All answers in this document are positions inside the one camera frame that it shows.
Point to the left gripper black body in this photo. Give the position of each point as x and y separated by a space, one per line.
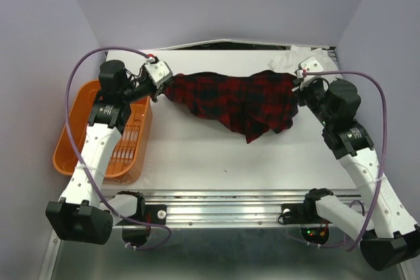
140 88

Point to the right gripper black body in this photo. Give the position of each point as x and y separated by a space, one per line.
314 94

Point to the red plaid skirt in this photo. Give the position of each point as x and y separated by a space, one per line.
250 106

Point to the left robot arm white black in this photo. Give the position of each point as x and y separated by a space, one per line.
105 137

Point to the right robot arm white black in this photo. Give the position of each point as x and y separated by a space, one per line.
388 234

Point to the white crumpled skirt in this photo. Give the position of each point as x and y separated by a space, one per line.
287 61

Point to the orange plastic basket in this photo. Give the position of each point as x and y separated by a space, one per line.
126 163

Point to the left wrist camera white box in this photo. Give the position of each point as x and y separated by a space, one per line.
159 72

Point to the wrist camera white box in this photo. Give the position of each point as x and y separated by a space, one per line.
310 65
159 72

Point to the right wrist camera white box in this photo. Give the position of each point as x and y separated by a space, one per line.
310 65

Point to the aluminium right side rail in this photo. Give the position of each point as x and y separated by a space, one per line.
332 54

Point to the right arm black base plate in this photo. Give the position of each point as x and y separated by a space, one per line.
299 214

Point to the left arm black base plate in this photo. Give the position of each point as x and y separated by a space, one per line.
152 214

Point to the aluminium front rail frame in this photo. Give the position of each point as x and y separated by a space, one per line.
186 209

